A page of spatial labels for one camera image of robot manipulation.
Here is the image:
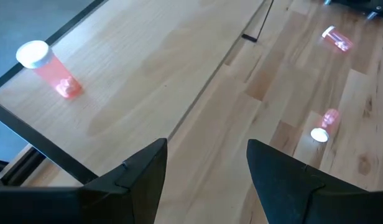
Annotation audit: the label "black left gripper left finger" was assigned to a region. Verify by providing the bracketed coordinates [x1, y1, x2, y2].
[81, 138, 168, 224]

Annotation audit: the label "red medicine bottle white cap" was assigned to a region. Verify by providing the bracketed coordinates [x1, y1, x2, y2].
[321, 25, 354, 53]
[310, 108, 341, 144]
[16, 40, 84, 100]

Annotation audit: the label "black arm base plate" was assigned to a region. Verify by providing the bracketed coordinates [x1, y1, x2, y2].
[323, 0, 383, 20]

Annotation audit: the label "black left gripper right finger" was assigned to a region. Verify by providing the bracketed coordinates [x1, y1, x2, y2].
[246, 139, 369, 224]

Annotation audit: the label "wooden shelf black metal legs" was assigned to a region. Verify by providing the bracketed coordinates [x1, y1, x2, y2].
[0, 0, 275, 187]

